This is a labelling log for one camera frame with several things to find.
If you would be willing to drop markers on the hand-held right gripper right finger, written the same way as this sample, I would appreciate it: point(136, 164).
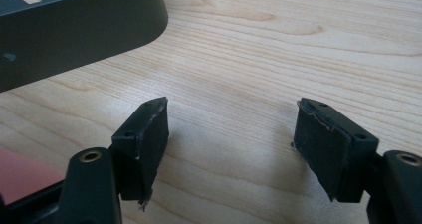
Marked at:
point(328, 151)

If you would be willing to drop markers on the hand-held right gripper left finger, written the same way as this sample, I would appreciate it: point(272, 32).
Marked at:
point(142, 151)

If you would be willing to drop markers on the clear jar with pink lid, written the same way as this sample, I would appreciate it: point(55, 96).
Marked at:
point(23, 174)

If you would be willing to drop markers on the black slotted corner shelf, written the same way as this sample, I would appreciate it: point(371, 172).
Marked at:
point(76, 35)

